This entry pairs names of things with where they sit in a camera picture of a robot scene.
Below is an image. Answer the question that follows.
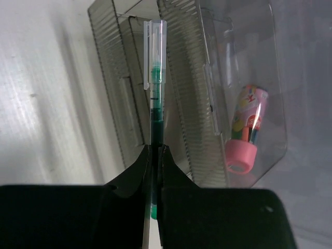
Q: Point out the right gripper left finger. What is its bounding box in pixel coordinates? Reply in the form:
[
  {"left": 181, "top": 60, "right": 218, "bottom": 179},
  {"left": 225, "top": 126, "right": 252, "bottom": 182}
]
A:
[{"left": 1, "top": 146, "right": 151, "bottom": 248}]

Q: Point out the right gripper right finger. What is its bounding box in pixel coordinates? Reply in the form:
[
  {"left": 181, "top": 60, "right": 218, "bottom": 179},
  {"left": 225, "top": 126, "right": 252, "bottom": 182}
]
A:
[{"left": 157, "top": 146, "right": 297, "bottom": 248}]

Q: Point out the clear plastic drawer organizer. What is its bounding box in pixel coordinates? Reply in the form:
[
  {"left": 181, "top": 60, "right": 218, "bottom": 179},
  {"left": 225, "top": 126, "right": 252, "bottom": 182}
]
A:
[{"left": 88, "top": 1, "right": 287, "bottom": 187}]

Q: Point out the green gel pen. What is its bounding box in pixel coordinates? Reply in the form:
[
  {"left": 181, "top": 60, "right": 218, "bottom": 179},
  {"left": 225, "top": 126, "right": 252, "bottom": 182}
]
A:
[{"left": 144, "top": 19, "right": 167, "bottom": 219}]

